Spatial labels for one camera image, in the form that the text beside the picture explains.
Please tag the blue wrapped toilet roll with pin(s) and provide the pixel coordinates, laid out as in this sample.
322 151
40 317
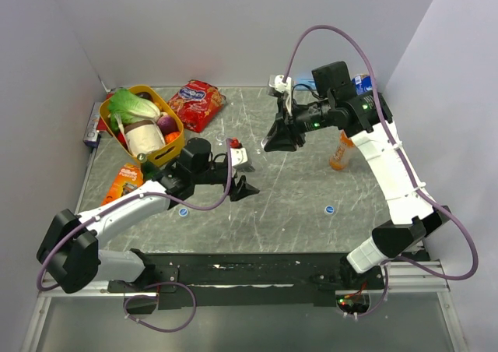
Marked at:
362 83

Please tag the aluminium frame rail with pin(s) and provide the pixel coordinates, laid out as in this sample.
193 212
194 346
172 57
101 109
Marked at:
402 278

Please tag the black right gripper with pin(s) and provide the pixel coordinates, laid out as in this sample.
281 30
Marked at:
279 136

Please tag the blue tissue pack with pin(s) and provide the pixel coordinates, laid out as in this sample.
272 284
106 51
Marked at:
305 84

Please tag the orange juice plastic bottle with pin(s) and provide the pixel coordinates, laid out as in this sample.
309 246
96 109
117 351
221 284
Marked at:
339 160

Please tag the red snack bag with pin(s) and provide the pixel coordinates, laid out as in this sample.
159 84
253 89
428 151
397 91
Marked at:
196 104

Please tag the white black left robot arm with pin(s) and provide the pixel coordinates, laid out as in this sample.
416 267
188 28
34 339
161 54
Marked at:
72 253

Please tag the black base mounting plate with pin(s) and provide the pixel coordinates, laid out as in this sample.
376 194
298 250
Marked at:
231 279

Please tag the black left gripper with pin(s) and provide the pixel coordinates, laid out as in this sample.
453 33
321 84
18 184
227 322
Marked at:
242 189

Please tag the green toy cabbage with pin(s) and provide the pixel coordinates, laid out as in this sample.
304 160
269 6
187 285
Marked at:
131 109

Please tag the green glass bottle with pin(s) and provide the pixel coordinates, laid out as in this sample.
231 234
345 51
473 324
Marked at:
148 169

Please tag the clear bottle cap centre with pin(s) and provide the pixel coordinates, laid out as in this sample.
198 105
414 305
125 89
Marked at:
221 137

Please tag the yellow plastic basket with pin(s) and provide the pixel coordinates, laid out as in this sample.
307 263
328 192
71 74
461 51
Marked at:
159 157

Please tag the blue bottle cap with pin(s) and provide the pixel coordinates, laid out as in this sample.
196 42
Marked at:
329 210
183 212

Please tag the purple white box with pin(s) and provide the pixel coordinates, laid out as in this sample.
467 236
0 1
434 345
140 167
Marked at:
91 137

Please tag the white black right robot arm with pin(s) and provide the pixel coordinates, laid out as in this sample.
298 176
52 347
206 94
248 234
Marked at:
339 105

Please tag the orange toy fruit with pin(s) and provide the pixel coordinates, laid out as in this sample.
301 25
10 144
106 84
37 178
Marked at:
169 138

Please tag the cream brown toy mushroom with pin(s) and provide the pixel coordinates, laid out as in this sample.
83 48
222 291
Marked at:
143 137

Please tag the orange razor package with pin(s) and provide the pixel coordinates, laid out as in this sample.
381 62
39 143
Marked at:
128 179

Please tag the purple toy onion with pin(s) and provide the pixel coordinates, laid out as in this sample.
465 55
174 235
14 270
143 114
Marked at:
167 124

